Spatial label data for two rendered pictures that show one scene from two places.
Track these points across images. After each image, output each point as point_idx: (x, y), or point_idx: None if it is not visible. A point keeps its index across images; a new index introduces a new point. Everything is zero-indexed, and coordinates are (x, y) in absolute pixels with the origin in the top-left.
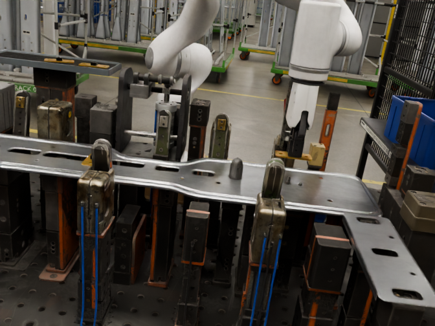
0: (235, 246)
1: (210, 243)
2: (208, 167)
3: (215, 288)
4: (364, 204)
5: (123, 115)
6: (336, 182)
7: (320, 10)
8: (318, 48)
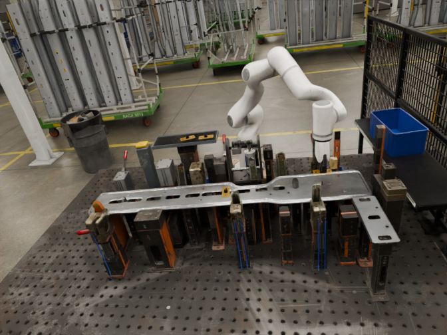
0: None
1: None
2: (281, 183)
3: (295, 238)
4: (362, 189)
5: (230, 163)
6: (346, 177)
7: (323, 110)
8: (325, 126)
